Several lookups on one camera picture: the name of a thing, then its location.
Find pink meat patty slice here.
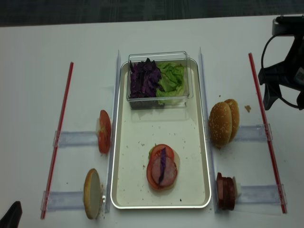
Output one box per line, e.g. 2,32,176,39
151,156,177,187

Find white pusher block right lower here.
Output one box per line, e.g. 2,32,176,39
232,176,242,199

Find purple cabbage strip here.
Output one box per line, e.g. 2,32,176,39
159,148,166,184

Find left upper clear pusher track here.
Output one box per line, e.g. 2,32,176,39
53,131,98,147

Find clear plastic container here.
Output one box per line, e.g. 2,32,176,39
126,51,193,109

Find right red rail strip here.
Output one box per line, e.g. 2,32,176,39
248,52,287,214

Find standing bun half left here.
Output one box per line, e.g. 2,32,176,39
84,169,101,219

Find bread crumb piece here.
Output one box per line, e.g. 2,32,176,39
245,105,251,113

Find white metal tray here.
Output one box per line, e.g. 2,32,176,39
111,59,211,209

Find lettuce under burger stack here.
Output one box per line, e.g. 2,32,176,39
148,144,156,161

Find red rail strip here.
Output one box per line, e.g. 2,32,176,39
40,62,74,220
248,52,287,214

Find tomato slice on burger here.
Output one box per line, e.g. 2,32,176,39
146,143,176,190

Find upper standing tomato slice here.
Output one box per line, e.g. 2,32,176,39
99,110,112,137

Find green lettuce leaves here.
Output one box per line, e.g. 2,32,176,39
156,62,185,97

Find left clear long divider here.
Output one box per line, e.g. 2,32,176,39
104,51,121,213

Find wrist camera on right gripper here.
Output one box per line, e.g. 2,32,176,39
272,16,304,36

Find left lower clear pusher track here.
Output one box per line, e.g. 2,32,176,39
40,191,85,211

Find right clear long divider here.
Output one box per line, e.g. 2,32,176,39
198,48,221,214

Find right lower clear pusher track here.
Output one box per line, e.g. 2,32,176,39
236,184,287,205

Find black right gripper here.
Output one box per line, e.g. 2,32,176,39
258,33,304,110

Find front meat slice dark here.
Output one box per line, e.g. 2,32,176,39
216,172,224,209

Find left red rail strip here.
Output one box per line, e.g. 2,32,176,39
40,62,74,220

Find bottom bun under stack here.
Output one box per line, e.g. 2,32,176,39
149,152,181,190

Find clear pusher track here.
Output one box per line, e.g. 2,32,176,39
236,184,287,205
233,124,273,142
53,131,98,147
40,191,85,211

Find clear long divider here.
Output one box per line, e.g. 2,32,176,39
198,48,221,214
104,51,121,213

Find rear meat slices stack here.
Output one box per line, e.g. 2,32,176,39
223,177,236,210

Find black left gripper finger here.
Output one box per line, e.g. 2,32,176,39
0,201,22,228

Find right upper clear pusher track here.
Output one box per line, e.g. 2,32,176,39
233,124,273,142

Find shredded purple cabbage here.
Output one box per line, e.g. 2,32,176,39
129,58,161,99

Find sesame bun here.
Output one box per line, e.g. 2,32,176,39
209,102,232,148
225,99,239,142

